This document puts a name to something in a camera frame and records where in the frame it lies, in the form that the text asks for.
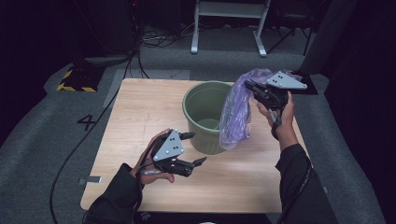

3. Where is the left hand-held gripper cable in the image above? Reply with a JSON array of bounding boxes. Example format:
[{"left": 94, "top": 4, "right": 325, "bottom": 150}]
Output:
[{"left": 134, "top": 136, "right": 166, "bottom": 224}]

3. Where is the white metal stand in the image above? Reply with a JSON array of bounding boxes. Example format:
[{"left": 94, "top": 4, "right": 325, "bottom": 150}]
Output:
[{"left": 190, "top": 0, "right": 272, "bottom": 58}]

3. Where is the green plastic bin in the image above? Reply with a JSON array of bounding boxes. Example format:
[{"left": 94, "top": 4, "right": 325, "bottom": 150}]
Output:
[{"left": 181, "top": 80, "right": 233, "bottom": 156}]

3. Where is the black folding stand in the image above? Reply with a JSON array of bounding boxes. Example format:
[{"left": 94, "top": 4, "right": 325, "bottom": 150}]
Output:
[{"left": 266, "top": 6, "right": 316, "bottom": 57}]

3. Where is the person's right hand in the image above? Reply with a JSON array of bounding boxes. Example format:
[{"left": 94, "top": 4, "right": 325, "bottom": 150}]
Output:
[{"left": 256, "top": 91, "right": 300, "bottom": 152}]

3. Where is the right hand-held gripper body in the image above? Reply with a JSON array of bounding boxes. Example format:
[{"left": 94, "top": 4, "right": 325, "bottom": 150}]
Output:
[{"left": 252, "top": 70, "right": 308, "bottom": 112}]

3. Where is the purple plastic bag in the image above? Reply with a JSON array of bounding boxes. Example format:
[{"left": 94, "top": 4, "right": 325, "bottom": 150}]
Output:
[{"left": 218, "top": 67, "right": 304, "bottom": 151}]

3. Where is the person's left hand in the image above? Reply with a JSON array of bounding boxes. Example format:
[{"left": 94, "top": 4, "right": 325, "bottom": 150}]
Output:
[{"left": 130, "top": 128, "right": 176, "bottom": 187}]

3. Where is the tangle of floor cables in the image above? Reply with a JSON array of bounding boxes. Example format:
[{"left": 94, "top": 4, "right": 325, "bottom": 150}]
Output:
[{"left": 140, "top": 21, "right": 195, "bottom": 49}]

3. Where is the long black floor cable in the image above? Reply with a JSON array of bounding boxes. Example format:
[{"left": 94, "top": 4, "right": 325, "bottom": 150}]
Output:
[{"left": 49, "top": 50, "right": 140, "bottom": 224}]

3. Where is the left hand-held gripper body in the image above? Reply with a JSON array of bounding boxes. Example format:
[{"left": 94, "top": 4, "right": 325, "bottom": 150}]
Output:
[{"left": 148, "top": 128, "right": 195, "bottom": 178}]

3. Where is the black stand with grey base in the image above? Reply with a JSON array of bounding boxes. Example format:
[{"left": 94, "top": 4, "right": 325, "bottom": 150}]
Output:
[{"left": 73, "top": 0, "right": 139, "bottom": 68}]

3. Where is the grey column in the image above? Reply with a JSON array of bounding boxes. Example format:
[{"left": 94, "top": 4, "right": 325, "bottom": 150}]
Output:
[{"left": 299, "top": 0, "right": 360, "bottom": 76}]

